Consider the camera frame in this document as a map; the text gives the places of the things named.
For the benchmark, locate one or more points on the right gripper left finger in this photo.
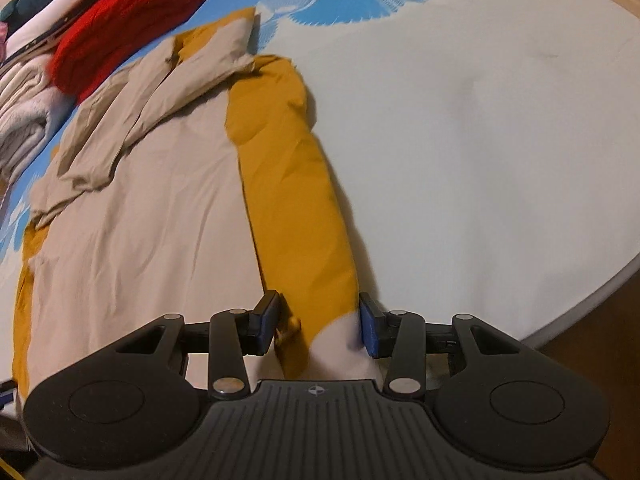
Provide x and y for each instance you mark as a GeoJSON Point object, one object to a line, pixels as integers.
{"type": "Point", "coordinates": [235, 334]}

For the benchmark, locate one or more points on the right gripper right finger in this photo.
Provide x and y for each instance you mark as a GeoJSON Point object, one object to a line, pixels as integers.
{"type": "Point", "coordinates": [399, 337]}

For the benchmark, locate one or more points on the beige and mustard garment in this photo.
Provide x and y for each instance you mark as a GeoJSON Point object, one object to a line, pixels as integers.
{"type": "Point", "coordinates": [190, 182]}

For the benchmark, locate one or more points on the blue white patterned bed sheet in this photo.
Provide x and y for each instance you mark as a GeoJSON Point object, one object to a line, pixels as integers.
{"type": "Point", "coordinates": [484, 153]}

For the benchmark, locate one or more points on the white folded fleece blanket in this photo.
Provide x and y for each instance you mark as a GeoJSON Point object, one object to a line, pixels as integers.
{"type": "Point", "coordinates": [32, 110]}

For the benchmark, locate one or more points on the red folded blanket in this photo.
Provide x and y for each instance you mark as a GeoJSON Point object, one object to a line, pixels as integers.
{"type": "Point", "coordinates": [106, 35]}

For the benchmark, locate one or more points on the white folded pillow stack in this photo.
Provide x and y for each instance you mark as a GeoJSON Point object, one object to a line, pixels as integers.
{"type": "Point", "coordinates": [39, 24]}

